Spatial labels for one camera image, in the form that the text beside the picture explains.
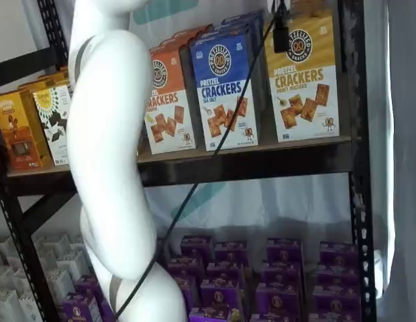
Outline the orange white pretzel crackers box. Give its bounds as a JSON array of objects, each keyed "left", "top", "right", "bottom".
[
  {"left": 149, "top": 33, "right": 196, "bottom": 56},
  {"left": 143, "top": 46, "right": 198, "bottom": 155},
  {"left": 160, "top": 23, "right": 215, "bottom": 43}
]

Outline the brown wooden shelf board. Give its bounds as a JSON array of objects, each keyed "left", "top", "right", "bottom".
[{"left": 6, "top": 136, "right": 353, "bottom": 177}]

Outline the white box with dark crackers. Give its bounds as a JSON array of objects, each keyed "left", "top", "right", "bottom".
[{"left": 32, "top": 83, "right": 73, "bottom": 167}]

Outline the orange brown snack box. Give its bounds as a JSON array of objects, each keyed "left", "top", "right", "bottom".
[
  {"left": 0, "top": 90, "right": 53, "bottom": 170},
  {"left": 17, "top": 68, "right": 72, "bottom": 99}
]

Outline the black metal shelf rack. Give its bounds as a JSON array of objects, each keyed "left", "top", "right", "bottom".
[{"left": 0, "top": 0, "right": 378, "bottom": 322}]

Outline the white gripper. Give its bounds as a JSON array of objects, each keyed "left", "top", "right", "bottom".
[{"left": 266, "top": 0, "right": 292, "bottom": 54}]

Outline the yellow white pretzel crackers box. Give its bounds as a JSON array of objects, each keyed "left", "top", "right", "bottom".
[
  {"left": 290, "top": 0, "right": 333, "bottom": 19},
  {"left": 263, "top": 9, "right": 340, "bottom": 143}
]

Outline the black cable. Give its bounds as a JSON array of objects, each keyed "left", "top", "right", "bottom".
[{"left": 112, "top": 0, "right": 291, "bottom": 319}]

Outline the purple snack box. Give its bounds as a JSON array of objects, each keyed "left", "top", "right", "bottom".
[
  {"left": 319, "top": 240, "right": 359, "bottom": 271},
  {"left": 265, "top": 237, "right": 303, "bottom": 268},
  {"left": 199, "top": 278, "right": 244, "bottom": 313},
  {"left": 62, "top": 291, "right": 102, "bottom": 322},
  {"left": 260, "top": 263, "right": 303, "bottom": 291},
  {"left": 75, "top": 274, "right": 105, "bottom": 303},
  {"left": 206, "top": 262, "right": 246, "bottom": 286},
  {"left": 213, "top": 239, "right": 249, "bottom": 268},
  {"left": 250, "top": 312, "right": 298, "bottom": 322},
  {"left": 176, "top": 280, "right": 201, "bottom": 309},
  {"left": 315, "top": 267, "right": 360, "bottom": 294},
  {"left": 189, "top": 307, "right": 244, "bottom": 322},
  {"left": 166, "top": 257, "right": 205, "bottom": 286},
  {"left": 256, "top": 284, "right": 306, "bottom": 318},
  {"left": 180, "top": 234, "right": 214, "bottom": 261},
  {"left": 311, "top": 286, "right": 362, "bottom": 322}
]

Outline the white carton box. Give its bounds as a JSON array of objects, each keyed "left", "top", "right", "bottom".
[
  {"left": 0, "top": 264, "right": 14, "bottom": 292},
  {"left": 0, "top": 290, "right": 26, "bottom": 322},
  {"left": 18, "top": 290, "right": 45, "bottom": 322},
  {"left": 56, "top": 250, "right": 87, "bottom": 274},
  {"left": 43, "top": 268, "right": 76, "bottom": 303},
  {"left": 11, "top": 267, "right": 38, "bottom": 294}
]

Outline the blue white pretzel crackers box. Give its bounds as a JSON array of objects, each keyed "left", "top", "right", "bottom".
[
  {"left": 194, "top": 20, "right": 262, "bottom": 113},
  {"left": 221, "top": 8, "right": 266, "bottom": 101},
  {"left": 189, "top": 32, "right": 260, "bottom": 152}
]

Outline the teal strip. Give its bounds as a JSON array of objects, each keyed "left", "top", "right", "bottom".
[{"left": 170, "top": 182, "right": 227, "bottom": 222}]

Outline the white backdrop sheet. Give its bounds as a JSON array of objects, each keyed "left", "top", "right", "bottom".
[{"left": 0, "top": 0, "right": 416, "bottom": 322}]

